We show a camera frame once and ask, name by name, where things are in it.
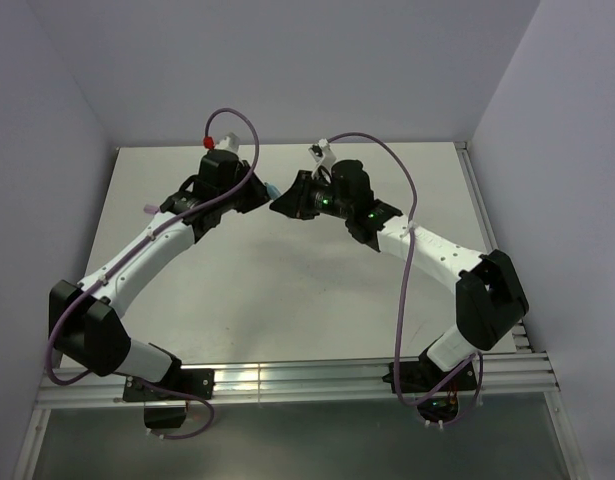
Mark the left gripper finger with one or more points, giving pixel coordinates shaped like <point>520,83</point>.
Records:
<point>249,202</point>
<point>254,187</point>

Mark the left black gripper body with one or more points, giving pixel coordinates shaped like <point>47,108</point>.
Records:
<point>228,203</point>

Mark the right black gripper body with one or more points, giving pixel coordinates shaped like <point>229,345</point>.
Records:
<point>320,199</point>

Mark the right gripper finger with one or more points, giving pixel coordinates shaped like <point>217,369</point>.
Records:
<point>289,207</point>
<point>295,191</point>

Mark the blue marker pen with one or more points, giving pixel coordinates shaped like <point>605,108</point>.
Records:
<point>273,191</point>

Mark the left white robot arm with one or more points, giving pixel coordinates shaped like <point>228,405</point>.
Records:
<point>85,318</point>

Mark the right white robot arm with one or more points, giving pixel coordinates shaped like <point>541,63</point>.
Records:
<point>489,297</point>

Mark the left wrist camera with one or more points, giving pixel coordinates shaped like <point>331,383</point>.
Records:
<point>230,142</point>

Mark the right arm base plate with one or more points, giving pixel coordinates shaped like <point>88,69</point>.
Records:
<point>421,376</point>

